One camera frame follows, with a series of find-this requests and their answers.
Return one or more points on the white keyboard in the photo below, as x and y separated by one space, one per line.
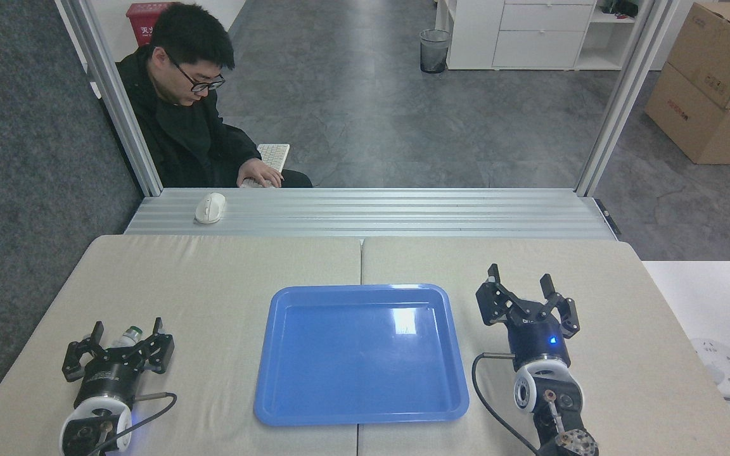
274 155

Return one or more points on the red bin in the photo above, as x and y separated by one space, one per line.
142 22

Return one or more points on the person's right hand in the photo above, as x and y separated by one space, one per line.
260 172

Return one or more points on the large cardboard box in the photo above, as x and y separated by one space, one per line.
688 120

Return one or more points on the mesh waste bin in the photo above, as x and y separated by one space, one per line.
435 50

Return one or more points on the person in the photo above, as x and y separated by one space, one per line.
181 133

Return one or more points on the white drawer cabinet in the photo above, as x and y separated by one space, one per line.
542 44

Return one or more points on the white round power socket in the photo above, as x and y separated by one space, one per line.
720 367

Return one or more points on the silver frame post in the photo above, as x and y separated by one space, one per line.
119 107
625 95

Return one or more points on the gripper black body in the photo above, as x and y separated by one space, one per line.
536 342
108 380

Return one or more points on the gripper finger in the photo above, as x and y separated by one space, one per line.
162 351
566 313
493 301
76 361

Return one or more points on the small cardboard box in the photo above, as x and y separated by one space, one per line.
720 50

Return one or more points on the black bench end bracket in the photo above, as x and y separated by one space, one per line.
609 217

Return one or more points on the silver aluminium rail bench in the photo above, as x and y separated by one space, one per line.
403 212

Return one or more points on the black item on shelf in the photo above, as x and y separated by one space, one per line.
621 7

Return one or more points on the green white switch part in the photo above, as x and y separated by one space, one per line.
129 335

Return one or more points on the white computer mouse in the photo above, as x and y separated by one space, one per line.
210 208

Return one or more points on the beige table mat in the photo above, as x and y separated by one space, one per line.
625 380
181 266

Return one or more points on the blue plastic tray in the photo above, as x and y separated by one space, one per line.
352 367

